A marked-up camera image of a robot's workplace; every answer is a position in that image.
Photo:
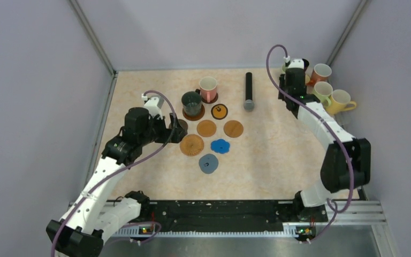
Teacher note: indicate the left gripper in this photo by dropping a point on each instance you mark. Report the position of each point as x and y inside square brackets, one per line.
[174, 134]

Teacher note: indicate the dark brown wooden coaster bottom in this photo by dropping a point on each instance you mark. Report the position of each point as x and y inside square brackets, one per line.
[183, 124]

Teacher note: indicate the woven rattan coaster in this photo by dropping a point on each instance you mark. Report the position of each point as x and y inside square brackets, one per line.
[191, 145]

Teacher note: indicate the brown ringed wooden coaster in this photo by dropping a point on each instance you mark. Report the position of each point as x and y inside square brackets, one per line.
[194, 118]

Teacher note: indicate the light wooden coaster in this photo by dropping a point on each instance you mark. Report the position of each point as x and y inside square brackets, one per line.
[206, 128]
[233, 128]

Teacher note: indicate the dark green mug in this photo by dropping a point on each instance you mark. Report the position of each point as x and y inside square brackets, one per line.
[192, 103]

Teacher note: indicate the grey blue coaster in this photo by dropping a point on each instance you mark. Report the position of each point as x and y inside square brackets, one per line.
[208, 163]

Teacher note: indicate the blue flower coaster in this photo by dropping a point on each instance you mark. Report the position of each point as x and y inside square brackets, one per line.
[220, 146]

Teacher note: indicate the orange face coaster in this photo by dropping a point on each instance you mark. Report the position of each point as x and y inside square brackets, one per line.
[219, 111]

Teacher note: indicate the pale green cup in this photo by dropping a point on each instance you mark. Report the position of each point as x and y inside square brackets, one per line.
[323, 90]

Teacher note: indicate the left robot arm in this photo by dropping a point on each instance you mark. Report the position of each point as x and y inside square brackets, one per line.
[85, 229]

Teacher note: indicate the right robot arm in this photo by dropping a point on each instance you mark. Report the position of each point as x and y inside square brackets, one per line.
[347, 159]

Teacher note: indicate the black cup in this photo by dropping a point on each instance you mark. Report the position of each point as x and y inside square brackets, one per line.
[306, 64]

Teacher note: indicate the black microphone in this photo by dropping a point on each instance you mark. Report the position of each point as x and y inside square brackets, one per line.
[248, 104]

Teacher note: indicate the yellow mug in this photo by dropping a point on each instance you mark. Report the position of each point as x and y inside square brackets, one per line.
[340, 100]

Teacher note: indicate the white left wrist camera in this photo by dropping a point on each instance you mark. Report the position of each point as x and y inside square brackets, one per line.
[153, 104]

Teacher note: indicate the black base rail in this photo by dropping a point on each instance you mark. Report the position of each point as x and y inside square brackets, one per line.
[228, 215]

